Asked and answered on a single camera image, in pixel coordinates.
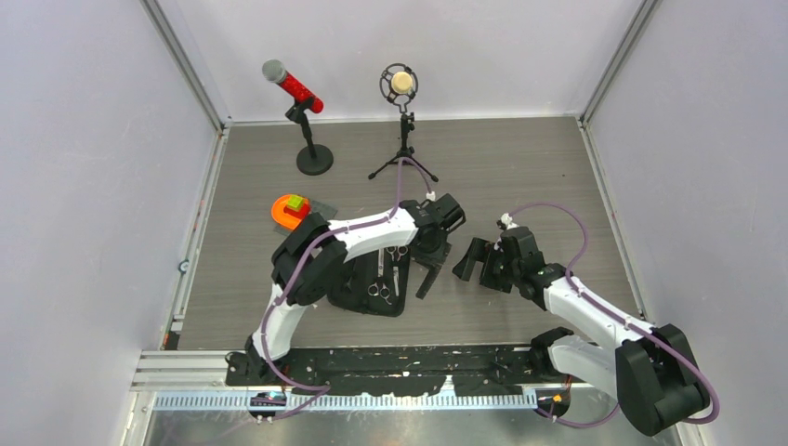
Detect black tripod microphone stand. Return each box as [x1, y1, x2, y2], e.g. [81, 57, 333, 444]
[368, 112, 439, 182]

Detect orange curved toy slide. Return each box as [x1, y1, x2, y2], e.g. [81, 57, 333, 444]
[270, 194, 311, 230]

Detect black round-base microphone stand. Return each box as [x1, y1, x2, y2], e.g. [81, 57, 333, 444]
[285, 98, 334, 176]

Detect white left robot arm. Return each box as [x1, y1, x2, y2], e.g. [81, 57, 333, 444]
[244, 193, 466, 385]

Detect beige condenser microphone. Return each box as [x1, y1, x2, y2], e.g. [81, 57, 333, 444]
[379, 62, 418, 103]

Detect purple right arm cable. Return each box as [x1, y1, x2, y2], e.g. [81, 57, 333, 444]
[498, 203, 721, 429]

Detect silver thinning scissors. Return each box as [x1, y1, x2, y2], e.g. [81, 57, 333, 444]
[367, 269, 393, 306]

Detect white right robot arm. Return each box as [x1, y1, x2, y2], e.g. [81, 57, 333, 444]
[453, 227, 712, 436]

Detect black tool pouch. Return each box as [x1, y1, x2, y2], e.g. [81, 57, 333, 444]
[327, 246, 411, 317]

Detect silver hair scissors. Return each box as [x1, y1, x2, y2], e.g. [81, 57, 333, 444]
[385, 246, 409, 276]

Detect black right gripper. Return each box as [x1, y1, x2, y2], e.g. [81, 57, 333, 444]
[453, 237, 521, 295]

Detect red handheld microphone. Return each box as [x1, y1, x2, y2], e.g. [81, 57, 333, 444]
[261, 59, 324, 113]

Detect lime green toy brick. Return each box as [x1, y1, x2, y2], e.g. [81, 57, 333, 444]
[287, 194, 309, 212]

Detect grey studded base plate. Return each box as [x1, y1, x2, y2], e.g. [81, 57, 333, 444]
[273, 201, 338, 235]

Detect red toy block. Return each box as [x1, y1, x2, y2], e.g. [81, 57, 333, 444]
[284, 195, 311, 220]

